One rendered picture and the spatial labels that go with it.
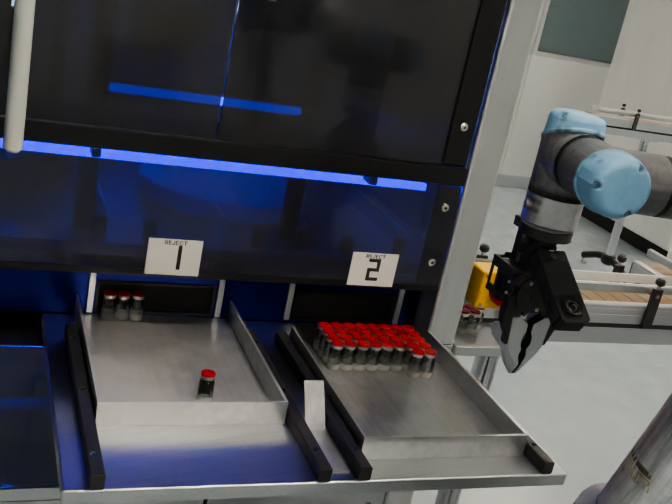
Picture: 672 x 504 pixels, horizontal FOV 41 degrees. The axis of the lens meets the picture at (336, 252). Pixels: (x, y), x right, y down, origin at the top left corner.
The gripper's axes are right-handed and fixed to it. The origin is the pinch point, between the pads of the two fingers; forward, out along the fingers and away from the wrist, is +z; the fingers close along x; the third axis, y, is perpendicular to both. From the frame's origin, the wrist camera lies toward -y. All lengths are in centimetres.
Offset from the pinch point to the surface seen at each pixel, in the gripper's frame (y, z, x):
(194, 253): 36, 0, 38
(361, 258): 35.6, -1.1, 9.7
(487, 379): 50, 30, -32
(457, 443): 0.5, 12.4, 5.7
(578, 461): 126, 103, -132
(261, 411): 9.7, 12.7, 31.9
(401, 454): 0.5, 14.0, 14.1
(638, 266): 73, 10, -82
